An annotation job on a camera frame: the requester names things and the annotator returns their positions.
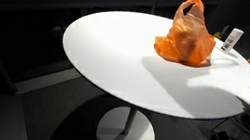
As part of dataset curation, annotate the orange plastic bag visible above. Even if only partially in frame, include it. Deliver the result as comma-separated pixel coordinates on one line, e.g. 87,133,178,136
151,0,224,71

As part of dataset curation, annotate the white bottle with barcode label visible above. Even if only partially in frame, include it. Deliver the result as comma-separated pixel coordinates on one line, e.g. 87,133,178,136
219,26,246,57

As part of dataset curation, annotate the green and black object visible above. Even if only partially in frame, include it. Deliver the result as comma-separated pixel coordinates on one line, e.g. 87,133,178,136
213,23,230,42

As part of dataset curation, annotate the white table pedestal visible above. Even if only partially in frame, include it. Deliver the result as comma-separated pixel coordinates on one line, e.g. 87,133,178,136
95,102,161,140

